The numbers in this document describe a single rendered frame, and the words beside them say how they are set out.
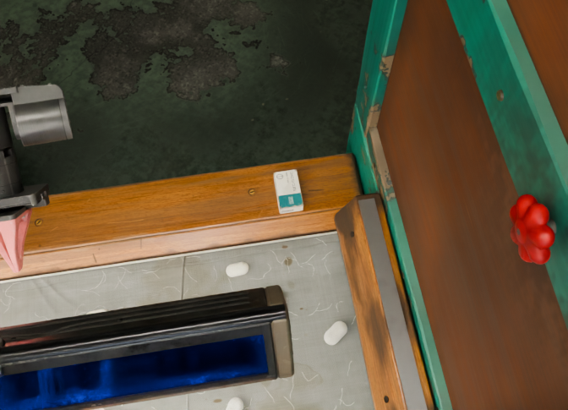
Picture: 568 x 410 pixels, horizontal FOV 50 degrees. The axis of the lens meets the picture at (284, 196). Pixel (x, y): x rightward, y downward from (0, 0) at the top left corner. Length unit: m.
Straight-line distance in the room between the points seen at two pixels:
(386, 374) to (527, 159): 0.41
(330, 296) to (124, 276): 0.30
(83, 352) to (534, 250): 0.33
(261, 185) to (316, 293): 0.18
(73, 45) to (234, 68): 0.54
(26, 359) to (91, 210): 0.46
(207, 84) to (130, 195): 1.09
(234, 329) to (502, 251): 0.22
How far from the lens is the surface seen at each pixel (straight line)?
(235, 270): 0.88
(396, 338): 0.76
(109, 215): 0.94
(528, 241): 0.40
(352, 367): 0.87
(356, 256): 0.81
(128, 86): 2.03
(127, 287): 0.92
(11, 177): 0.80
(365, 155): 0.89
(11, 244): 0.81
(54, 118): 0.78
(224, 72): 2.01
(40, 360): 0.52
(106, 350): 0.51
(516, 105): 0.43
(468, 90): 0.54
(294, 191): 0.90
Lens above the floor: 1.59
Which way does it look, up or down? 64 degrees down
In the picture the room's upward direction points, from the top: straight up
